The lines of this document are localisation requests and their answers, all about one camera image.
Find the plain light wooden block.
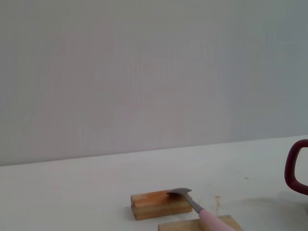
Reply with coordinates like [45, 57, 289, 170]
[157, 214, 244, 231]

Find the red ceramic cup with coffee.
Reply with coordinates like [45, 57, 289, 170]
[284, 139, 308, 196]

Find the pink handled metal spoon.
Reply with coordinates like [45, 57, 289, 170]
[166, 188, 244, 231]

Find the orange stained wooden block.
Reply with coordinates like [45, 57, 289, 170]
[130, 190, 193, 221]

